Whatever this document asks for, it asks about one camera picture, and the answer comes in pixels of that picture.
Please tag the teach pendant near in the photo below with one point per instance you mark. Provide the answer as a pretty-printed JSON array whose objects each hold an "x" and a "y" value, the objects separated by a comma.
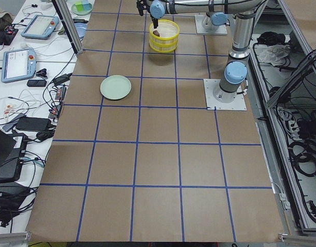
[{"x": 18, "y": 65}]

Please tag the yellow-rimmed bamboo steamer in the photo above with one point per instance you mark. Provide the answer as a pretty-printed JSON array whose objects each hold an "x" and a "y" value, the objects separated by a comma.
[
  {"x": 169, "y": 30},
  {"x": 163, "y": 46}
]

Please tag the teach pendant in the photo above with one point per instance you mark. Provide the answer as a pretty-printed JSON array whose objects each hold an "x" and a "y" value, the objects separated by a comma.
[
  {"x": 18, "y": 65},
  {"x": 40, "y": 27}
]

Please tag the black power adapter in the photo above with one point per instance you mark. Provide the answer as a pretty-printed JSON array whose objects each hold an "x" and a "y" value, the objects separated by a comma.
[{"x": 33, "y": 124}]

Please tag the green bowl with blocks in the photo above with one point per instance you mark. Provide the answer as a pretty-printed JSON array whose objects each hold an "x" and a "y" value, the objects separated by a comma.
[{"x": 82, "y": 8}]

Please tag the light green plate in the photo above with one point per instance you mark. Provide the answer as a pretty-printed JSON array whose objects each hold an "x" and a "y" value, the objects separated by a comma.
[{"x": 115, "y": 87}]

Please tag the white crumpled cloth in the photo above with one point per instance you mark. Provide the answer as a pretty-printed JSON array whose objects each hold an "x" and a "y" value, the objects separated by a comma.
[{"x": 275, "y": 55}]

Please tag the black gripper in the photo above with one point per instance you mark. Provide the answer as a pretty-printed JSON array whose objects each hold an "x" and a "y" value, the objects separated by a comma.
[{"x": 155, "y": 19}]

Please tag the black laptop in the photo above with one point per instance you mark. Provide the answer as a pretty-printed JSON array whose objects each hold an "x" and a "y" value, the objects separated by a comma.
[{"x": 12, "y": 150}]

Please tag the brown steamed bun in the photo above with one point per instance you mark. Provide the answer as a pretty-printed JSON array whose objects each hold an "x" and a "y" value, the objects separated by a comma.
[{"x": 156, "y": 33}]

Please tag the blue plate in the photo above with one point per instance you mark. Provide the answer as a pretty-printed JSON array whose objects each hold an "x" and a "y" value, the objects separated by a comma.
[{"x": 81, "y": 29}]

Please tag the aluminium frame post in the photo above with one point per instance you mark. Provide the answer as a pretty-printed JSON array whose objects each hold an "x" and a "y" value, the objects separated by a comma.
[{"x": 68, "y": 24}]

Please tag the black smartphone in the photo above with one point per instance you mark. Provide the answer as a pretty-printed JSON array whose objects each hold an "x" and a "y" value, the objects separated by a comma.
[{"x": 36, "y": 83}]

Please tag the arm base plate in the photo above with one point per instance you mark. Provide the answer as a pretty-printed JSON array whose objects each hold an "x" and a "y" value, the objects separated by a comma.
[
  {"x": 220, "y": 31},
  {"x": 217, "y": 99}
]

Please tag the teach pendant far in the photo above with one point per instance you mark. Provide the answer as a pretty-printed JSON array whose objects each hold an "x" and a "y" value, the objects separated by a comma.
[{"x": 40, "y": 27}]

